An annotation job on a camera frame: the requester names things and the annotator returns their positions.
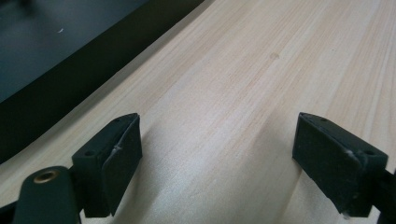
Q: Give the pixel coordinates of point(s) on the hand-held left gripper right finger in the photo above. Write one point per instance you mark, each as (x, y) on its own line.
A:
(330, 161)

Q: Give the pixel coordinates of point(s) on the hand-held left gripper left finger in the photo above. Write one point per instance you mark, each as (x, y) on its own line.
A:
(106, 168)

